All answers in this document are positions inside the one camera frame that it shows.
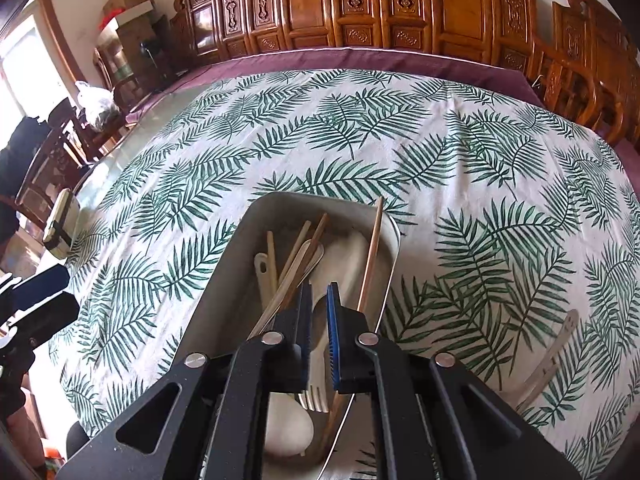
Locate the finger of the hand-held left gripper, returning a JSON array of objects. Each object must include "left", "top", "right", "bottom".
[
  {"left": 0, "top": 291, "right": 81, "bottom": 356},
  {"left": 9, "top": 264, "right": 71, "bottom": 312}
]

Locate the cream slotted utensil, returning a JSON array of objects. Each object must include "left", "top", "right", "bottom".
[{"left": 512, "top": 309, "right": 581, "bottom": 411}]

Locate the dark wooden chair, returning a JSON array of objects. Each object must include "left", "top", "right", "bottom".
[{"left": 15, "top": 105, "right": 126, "bottom": 226}]

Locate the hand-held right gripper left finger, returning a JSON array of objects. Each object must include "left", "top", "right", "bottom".
[{"left": 57, "top": 280, "right": 316, "bottom": 480}]

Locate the large brown cardboard box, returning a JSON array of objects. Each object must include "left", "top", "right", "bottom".
[{"left": 117, "top": 15, "right": 166, "bottom": 73}]

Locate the grey rectangular tray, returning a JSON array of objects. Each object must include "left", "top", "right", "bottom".
[{"left": 177, "top": 191, "right": 401, "bottom": 480}]

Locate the clear plastic bag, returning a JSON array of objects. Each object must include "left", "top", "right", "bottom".
[{"left": 75, "top": 80, "right": 127, "bottom": 128}]

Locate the bright window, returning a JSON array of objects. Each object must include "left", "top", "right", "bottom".
[{"left": 0, "top": 0, "right": 71, "bottom": 126}]

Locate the dark cloth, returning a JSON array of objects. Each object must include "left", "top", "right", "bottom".
[{"left": 0, "top": 116, "right": 53, "bottom": 241}]

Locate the long brown chopstick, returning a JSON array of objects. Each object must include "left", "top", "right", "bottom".
[{"left": 325, "top": 196, "right": 385, "bottom": 443}]

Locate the white and red box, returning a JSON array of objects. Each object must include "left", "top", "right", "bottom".
[{"left": 97, "top": 0, "right": 157, "bottom": 32}]

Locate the cream fork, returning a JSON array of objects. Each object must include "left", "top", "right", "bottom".
[{"left": 299, "top": 294, "right": 332, "bottom": 413}]

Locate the cream spoon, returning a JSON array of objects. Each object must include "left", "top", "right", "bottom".
[
  {"left": 320, "top": 230, "right": 375, "bottom": 311},
  {"left": 254, "top": 252, "right": 317, "bottom": 459}
]

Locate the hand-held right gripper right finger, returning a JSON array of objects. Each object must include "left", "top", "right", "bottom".
[{"left": 326, "top": 281, "right": 583, "bottom": 480}]

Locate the person's left forearm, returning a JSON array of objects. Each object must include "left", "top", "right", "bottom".
[{"left": 0, "top": 395, "right": 48, "bottom": 480}]

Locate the leaf-print tablecloth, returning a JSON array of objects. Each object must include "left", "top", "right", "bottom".
[{"left": 47, "top": 69, "right": 640, "bottom": 480}]

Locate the carved wooden armchair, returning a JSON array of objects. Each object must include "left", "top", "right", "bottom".
[{"left": 530, "top": 0, "right": 640, "bottom": 153}]

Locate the bundle of wooden chopsticks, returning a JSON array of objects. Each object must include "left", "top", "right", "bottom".
[{"left": 247, "top": 212, "right": 331, "bottom": 341}]

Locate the cream lunch box black strap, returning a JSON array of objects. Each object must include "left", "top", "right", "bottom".
[{"left": 42, "top": 189, "right": 82, "bottom": 261}]

